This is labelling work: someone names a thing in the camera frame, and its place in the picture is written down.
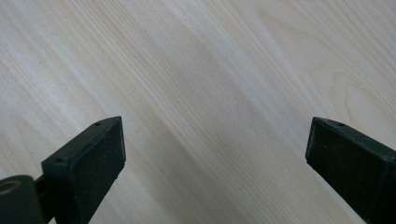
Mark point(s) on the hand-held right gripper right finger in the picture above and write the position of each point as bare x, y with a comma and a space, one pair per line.
358, 168

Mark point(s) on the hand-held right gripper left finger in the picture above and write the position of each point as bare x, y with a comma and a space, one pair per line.
84, 168

